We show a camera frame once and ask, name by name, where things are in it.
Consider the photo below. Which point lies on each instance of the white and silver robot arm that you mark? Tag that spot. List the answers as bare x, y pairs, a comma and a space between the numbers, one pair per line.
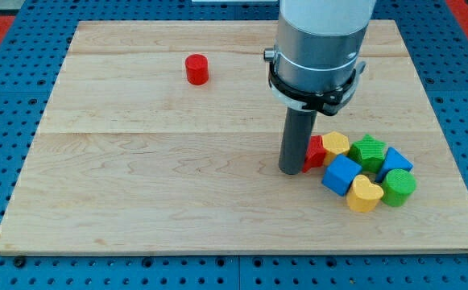
313, 64

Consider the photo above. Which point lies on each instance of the yellow hexagon block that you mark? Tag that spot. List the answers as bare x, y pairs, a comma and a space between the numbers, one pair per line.
335, 144

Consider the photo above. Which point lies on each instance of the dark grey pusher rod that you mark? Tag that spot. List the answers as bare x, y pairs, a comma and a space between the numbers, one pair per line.
295, 142

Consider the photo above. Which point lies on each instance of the red star block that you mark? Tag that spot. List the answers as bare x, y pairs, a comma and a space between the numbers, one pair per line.
315, 154

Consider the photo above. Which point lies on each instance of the red cylinder block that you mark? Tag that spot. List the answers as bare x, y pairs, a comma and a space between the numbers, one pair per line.
197, 69

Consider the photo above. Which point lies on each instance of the light wooden board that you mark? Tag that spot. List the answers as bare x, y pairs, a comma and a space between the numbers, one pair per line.
130, 159

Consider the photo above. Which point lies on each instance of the blue cube block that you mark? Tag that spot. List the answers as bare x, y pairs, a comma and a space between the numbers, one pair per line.
340, 174

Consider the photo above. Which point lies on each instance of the green star block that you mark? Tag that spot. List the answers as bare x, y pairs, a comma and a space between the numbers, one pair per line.
368, 152

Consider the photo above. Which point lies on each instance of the yellow heart block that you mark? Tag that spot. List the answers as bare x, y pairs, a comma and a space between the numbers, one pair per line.
363, 195

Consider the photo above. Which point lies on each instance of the blue triangle block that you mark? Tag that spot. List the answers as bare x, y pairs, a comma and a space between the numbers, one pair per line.
393, 160

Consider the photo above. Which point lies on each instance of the green cylinder block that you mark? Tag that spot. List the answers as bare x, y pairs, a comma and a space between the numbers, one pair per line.
398, 185

